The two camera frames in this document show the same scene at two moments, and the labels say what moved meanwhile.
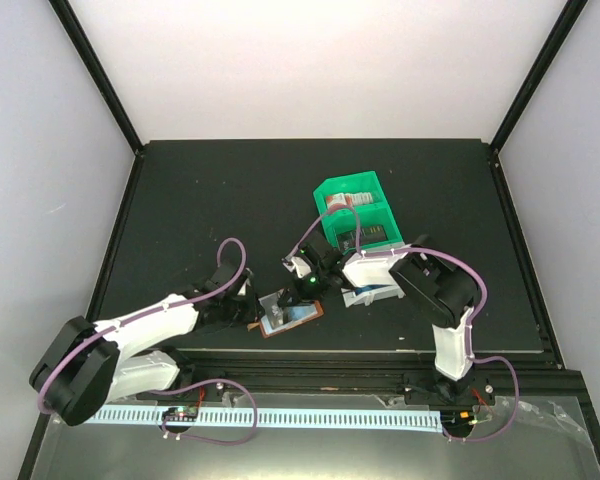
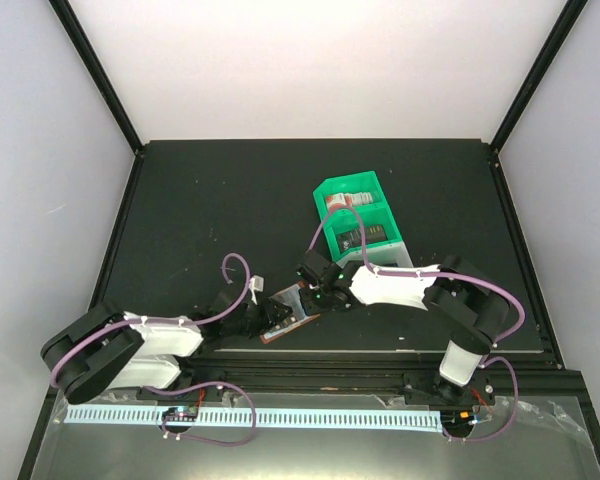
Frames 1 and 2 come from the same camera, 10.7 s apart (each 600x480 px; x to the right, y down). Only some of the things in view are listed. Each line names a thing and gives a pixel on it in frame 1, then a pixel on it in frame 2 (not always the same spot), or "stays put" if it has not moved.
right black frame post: x=536 y=73 stays put
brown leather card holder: x=294 y=316 stays put
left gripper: x=252 y=315 to x=269 y=315
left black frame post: x=100 y=73 stays put
